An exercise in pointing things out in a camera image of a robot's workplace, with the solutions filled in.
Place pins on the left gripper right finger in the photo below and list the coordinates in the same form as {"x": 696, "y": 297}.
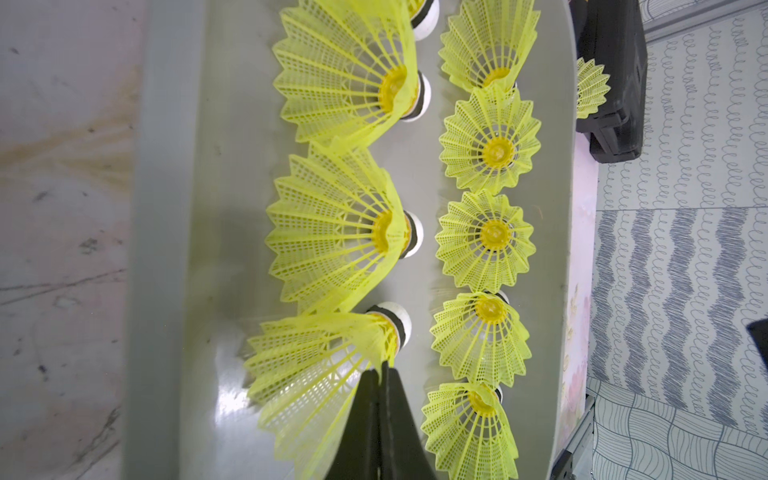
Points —
{"x": 401, "y": 453}

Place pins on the yellow shuttlecock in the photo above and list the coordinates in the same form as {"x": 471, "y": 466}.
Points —
{"x": 424, "y": 16}
{"x": 484, "y": 242}
{"x": 488, "y": 42}
{"x": 305, "y": 371}
{"x": 592, "y": 87}
{"x": 481, "y": 338}
{"x": 468, "y": 432}
{"x": 339, "y": 228}
{"x": 490, "y": 140}
{"x": 349, "y": 70}

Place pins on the black plastic tool case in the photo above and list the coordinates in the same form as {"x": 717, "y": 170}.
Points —
{"x": 611, "y": 33}

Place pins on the grey plastic storage box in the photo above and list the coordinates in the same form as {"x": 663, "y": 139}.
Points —
{"x": 211, "y": 142}

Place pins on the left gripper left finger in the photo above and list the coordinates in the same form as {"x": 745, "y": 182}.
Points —
{"x": 358, "y": 455}

